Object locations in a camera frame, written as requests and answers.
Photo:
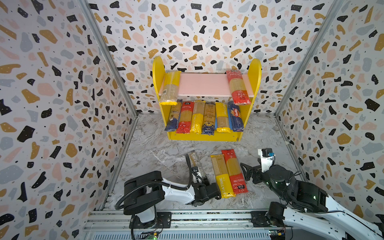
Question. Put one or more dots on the dark blue Anko pasta bag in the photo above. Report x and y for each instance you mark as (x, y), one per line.
(173, 121)

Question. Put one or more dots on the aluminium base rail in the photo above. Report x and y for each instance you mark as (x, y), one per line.
(209, 225)

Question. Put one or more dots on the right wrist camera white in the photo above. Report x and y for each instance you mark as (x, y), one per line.
(267, 158)

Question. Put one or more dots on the blue Barilla spaghetti pack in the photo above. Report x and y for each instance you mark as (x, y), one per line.
(235, 118)

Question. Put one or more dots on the yellow end spaghetti bag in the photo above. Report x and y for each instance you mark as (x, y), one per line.
(222, 176)

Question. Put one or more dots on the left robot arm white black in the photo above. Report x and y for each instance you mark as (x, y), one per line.
(143, 193)

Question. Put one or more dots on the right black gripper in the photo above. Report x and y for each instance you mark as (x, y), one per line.
(256, 172)

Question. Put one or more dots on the yellow top spaghetti bag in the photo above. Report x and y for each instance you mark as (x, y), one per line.
(170, 91)

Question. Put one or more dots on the white label noodle bag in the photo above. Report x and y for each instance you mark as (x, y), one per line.
(197, 170)

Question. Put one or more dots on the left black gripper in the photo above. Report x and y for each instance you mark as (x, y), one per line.
(206, 182)

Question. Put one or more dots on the red black-label spaghetti bag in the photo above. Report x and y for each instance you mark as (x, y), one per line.
(185, 119)

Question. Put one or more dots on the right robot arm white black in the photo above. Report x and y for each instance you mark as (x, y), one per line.
(308, 207)

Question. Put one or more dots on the blue starry pasta bag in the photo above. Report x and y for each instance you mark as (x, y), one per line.
(208, 127)

